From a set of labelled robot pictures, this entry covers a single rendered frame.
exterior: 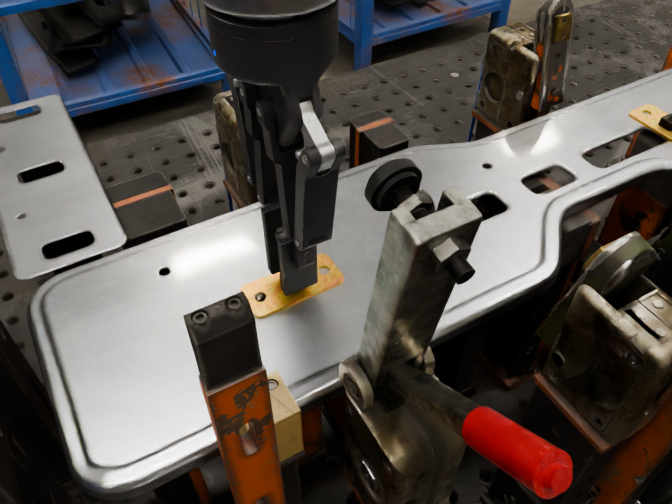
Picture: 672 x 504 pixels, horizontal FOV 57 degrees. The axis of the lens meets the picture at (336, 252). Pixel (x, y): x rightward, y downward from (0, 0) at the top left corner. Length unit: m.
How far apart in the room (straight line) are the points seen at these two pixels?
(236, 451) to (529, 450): 0.15
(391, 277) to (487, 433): 0.09
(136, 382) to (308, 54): 0.27
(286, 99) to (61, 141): 0.41
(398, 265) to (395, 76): 1.13
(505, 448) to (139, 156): 1.00
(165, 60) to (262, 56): 2.31
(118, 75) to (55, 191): 1.95
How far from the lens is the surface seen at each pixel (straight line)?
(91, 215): 0.63
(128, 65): 2.66
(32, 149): 0.74
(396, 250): 0.28
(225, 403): 0.30
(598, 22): 1.73
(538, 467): 0.29
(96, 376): 0.50
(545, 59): 0.77
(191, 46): 2.73
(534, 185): 0.67
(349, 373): 0.38
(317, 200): 0.39
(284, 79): 0.35
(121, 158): 1.21
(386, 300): 0.31
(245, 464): 0.36
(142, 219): 0.64
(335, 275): 0.53
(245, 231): 0.57
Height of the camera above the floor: 1.40
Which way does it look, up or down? 46 degrees down
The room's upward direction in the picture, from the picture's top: straight up
